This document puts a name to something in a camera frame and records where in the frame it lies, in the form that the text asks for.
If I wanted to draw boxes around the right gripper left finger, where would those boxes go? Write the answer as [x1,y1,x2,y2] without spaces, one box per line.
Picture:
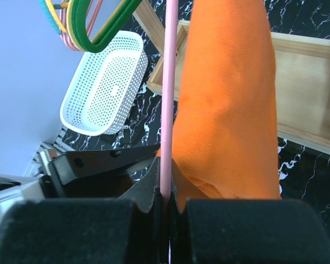
[0,158,169,263]

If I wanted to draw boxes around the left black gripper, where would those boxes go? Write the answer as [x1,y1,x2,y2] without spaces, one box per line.
[0,150,61,200]

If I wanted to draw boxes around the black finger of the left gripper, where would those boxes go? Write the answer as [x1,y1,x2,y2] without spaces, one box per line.
[51,144,160,189]

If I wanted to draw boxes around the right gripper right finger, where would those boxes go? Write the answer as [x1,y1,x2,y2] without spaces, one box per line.
[169,164,330,263]

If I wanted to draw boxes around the orange trousers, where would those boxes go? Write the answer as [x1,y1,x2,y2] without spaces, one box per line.
[172,1,281,200]

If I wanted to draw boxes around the pink wire hanger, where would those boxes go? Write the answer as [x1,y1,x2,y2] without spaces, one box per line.
[159,0,178,264]

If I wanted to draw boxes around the yellow hanger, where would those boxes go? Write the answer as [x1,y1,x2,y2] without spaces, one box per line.
[38,1,126,52]

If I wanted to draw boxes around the teal hanger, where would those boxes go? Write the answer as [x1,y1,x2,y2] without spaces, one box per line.
[38,0,62,35]

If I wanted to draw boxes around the green hanger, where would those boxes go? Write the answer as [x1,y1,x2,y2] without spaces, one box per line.
[76,1,141,53]

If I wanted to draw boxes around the white perforated plastic basket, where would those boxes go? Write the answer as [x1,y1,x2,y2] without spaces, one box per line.
[60,31,148,136]

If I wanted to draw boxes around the wooden clothes rack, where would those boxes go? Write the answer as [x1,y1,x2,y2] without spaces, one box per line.
[134,1,330,161]

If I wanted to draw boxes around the pink wire hangers left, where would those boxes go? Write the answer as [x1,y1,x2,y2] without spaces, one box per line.
[62,1,103,52]

